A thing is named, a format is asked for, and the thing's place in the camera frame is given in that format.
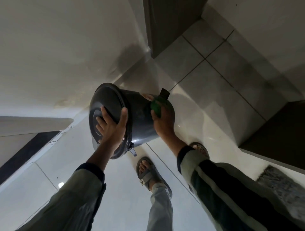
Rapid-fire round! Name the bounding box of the person's right hand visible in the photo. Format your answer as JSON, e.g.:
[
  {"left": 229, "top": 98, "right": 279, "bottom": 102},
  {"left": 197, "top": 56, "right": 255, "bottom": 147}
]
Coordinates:
[{"left": 151, "top": 104, "right": 177, "bottom": 141}]

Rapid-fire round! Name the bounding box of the person's left hand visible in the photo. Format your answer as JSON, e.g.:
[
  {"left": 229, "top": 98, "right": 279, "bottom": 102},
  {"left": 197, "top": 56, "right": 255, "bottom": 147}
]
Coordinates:
[{"left": 95, "top": 106, "right": 129, "bottom": 155}]

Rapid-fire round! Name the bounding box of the green sponge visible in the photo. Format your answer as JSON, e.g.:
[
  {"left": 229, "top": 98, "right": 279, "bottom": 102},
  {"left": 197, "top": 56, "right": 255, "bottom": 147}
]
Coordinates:
[{"left": 150, "top": 99, "right": 163, "bottom": 118}]

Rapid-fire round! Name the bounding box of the dark grey lidded bin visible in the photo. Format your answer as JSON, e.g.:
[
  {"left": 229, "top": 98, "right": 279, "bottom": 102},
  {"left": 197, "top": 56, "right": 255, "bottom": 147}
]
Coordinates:
[{"left": 89, "top": 82, "right": 176, "bottom": 160}]

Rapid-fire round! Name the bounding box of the person's left forearm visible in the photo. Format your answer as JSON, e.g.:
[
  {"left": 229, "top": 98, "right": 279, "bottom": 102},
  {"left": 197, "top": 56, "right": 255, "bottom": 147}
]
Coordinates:
[{"left": 15, "top": 142, "right": 127, "bottom": 231}]

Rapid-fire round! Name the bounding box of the person's right forearm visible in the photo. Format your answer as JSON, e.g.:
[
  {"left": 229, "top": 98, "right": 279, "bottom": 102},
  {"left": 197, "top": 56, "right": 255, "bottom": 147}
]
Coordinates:
[{"left": 164, "top": 134, "right": 305, "bottom": 231}]

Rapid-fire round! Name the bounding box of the grey right sandal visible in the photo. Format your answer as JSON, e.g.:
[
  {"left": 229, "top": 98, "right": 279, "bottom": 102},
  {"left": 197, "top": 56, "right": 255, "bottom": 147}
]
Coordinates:
[{"left": 188, "top": 142, "right": 210, "bottom": 160}]

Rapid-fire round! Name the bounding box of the grey sandal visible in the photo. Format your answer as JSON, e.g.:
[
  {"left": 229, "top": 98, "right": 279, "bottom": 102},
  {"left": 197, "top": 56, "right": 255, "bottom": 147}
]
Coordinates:
[
  {"left": 188, "top": 142, "right": 210, "bottom": 160},
  {"left": 136, "top": 156, "right": 173, "bottom": 199}
]

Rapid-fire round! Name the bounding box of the grey left sandal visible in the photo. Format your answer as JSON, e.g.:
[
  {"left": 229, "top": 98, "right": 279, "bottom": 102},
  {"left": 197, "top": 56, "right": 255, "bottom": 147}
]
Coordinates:
[{"left": 136, "top": 156, "right": 173, "bottom": 199}]

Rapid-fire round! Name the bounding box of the dark brown door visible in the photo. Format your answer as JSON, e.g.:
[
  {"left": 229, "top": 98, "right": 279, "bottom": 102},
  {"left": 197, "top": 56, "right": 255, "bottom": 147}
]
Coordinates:
[
  {"left": 238, "top": 99, "right": 305, "bottom": 176},
  {"left": 142, "top": 0, "right": 208, "bottom": 59}
]

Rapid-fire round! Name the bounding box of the person's left leg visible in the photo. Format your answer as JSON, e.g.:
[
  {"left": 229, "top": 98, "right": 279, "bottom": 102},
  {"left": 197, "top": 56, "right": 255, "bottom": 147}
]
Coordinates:
[{"left": 146, "top": 182, "right": 174, "bottom": 231}]

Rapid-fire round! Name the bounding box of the grey shaggy rug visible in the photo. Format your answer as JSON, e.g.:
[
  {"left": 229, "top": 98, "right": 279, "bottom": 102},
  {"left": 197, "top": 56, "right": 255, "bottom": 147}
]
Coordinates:
[{"left": 256, "top": 165, "right": 305, "bottom": 216}]

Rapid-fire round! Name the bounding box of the dark door with white frame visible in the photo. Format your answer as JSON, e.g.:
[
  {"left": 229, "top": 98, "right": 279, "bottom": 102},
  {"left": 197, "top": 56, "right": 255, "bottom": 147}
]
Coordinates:
[{"left": 0, "top": 116, "right": 74, "bottom": 186}]

